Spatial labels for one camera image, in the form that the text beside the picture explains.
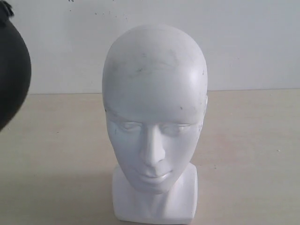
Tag black helmet with tinted visor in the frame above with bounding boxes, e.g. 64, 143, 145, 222
0, 0, 31, 129

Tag white mannequin head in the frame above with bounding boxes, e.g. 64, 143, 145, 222
102, 25, 208, 225

